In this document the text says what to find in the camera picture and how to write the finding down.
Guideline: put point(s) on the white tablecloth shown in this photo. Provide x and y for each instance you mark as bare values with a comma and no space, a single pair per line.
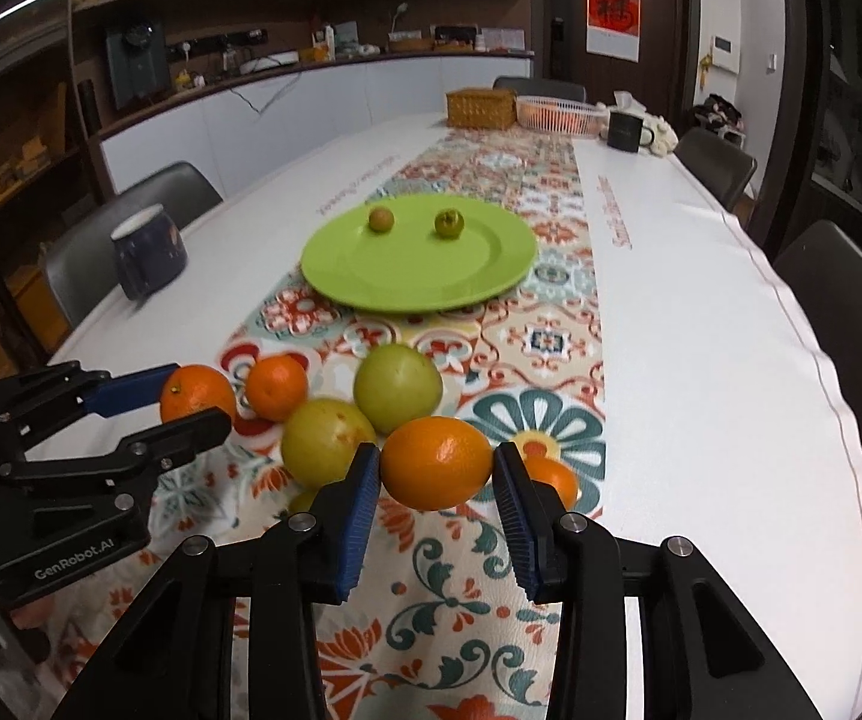
701,360

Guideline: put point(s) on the small tangerine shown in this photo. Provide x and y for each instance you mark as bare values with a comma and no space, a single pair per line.
276,386

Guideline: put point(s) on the white carton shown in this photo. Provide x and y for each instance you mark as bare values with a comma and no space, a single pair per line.
329,41

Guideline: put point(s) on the pink plastic basket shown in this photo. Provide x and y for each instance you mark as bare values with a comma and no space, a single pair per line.
558,116

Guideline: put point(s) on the black wall screen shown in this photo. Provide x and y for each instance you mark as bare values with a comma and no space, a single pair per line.
137,64

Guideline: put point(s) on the small brown fruit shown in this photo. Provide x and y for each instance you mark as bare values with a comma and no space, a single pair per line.
381,219

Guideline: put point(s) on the patterned table runner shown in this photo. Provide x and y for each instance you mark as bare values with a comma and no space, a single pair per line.
521,360

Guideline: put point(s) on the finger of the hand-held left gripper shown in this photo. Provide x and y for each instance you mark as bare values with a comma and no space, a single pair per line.
135,390
176,439

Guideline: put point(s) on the yellow-green apple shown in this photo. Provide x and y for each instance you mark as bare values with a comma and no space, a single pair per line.
322,441

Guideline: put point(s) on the white wall panel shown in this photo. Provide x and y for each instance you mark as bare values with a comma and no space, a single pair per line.
724,54

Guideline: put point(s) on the orange with green stem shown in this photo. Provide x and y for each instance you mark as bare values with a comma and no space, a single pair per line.
191,390

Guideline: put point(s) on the black mug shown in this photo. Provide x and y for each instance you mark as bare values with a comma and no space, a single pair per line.
624,131

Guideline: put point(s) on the grey chair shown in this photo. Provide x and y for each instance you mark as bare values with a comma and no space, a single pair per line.
540,86
844,315
716,165
101,240

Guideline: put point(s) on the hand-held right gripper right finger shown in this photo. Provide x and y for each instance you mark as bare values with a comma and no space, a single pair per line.
515,529

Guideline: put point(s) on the black cylinder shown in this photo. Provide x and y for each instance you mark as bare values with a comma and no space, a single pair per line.
86,109

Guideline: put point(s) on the small green fruit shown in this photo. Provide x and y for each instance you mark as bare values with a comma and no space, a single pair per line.
448,223

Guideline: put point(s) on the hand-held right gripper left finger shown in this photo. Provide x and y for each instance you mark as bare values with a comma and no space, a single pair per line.
358,521

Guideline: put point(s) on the black power strip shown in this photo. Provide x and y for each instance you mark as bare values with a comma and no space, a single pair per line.
217,41

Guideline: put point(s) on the red and white door poster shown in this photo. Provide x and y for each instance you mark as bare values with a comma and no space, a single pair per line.
613,11

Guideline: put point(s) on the large green apple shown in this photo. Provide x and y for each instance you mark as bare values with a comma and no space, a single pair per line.
399,388

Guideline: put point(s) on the green plate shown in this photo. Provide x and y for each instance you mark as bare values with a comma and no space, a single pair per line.
416,270

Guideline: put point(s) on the wicker basket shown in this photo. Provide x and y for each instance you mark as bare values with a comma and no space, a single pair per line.
480,109

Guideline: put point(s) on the dark brown door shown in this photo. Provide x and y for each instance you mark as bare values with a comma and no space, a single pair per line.
663,15

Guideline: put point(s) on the dark blue mug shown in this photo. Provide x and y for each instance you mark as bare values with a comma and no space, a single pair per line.
147,251

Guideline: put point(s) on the dark bag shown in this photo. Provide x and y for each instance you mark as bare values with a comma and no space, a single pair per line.
717,114

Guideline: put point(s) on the large orange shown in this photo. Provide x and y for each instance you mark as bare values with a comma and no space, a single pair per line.
437,463

